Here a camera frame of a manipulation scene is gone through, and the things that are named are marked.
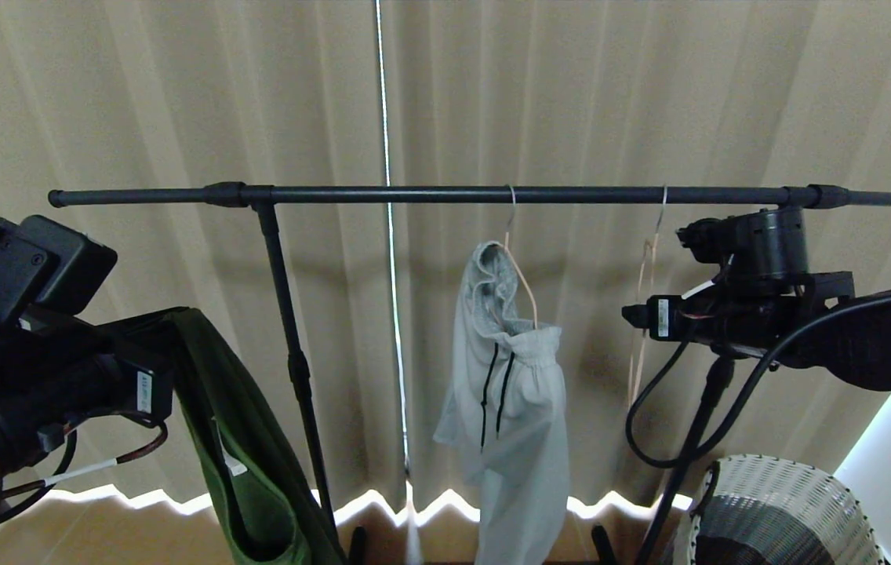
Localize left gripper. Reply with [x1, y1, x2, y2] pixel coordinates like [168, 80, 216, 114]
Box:
[0, 308, 184, 464]

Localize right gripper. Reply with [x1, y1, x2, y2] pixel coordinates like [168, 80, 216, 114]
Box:
[647, 275, 784, 350]

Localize pink clothes hanger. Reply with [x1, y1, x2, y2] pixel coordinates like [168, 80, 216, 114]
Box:
[627, 186, 670, 409]
[496, 186, 540, 330]

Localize green garment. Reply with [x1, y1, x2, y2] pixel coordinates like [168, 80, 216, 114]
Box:
[171, 308, 346, 565]

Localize pale grey shorts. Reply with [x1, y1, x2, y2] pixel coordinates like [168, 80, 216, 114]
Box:
[434, 242, 572, 565]

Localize white laundry basket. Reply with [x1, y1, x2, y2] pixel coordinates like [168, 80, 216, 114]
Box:
[681, 455, 889, 565]

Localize black clothes rack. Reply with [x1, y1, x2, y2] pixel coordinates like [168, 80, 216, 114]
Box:
[48, 182, 891, 565]

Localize beige curtain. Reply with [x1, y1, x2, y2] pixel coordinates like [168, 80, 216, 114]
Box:
[0, 0, 891, 511]

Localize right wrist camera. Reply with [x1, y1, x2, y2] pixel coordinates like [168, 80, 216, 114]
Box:
[677, 216, 738, 268]

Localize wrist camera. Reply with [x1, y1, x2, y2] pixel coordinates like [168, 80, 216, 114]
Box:
[0, 216, 118, 370]
[677, 216, 738, 268]

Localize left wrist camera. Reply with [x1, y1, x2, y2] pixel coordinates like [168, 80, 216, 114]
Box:
[0, 216, 118, 370]

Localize black cable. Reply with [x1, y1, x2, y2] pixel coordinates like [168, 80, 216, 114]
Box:
[626, 282, 891, 469]

